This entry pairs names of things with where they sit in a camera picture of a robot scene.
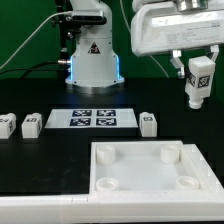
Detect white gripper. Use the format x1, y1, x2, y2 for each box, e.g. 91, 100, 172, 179
131, 0, 224, 79

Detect white square tabletop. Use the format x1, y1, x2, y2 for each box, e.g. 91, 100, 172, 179
90, 141, 216, 193

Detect white L-shaped obstacle fence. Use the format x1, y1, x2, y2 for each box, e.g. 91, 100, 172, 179
0, 143, 224, 224

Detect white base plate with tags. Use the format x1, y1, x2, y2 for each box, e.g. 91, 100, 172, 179
46, 108, 138, 129

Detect grey cable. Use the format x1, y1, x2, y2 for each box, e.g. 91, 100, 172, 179
0, 10, 74, 71

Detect black cable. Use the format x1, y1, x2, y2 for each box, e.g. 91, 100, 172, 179
0, 60, 68, 80

